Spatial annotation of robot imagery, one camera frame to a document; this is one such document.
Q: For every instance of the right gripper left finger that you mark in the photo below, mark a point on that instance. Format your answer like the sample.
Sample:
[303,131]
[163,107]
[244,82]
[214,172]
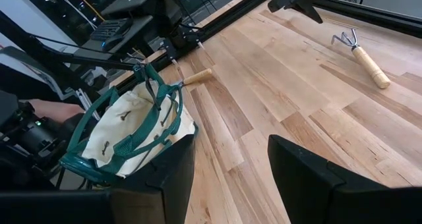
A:
[132,204]

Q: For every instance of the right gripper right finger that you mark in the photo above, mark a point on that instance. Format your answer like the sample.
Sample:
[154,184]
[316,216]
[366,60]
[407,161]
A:
[329,197]

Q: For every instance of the beige green gardening bag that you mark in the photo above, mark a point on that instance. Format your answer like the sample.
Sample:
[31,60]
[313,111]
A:
[132,118]

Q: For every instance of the person's hand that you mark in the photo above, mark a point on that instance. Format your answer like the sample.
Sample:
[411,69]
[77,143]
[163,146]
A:
[56,110]

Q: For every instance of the black backlit keyboard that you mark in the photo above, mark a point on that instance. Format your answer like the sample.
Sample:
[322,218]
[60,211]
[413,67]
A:
[110,29]

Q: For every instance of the grey computer desk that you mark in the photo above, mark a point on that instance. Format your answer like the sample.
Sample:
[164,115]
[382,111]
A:
[141,21]

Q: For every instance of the silver frame bracket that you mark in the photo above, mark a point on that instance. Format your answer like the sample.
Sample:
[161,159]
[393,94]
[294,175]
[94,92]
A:
[86,102]

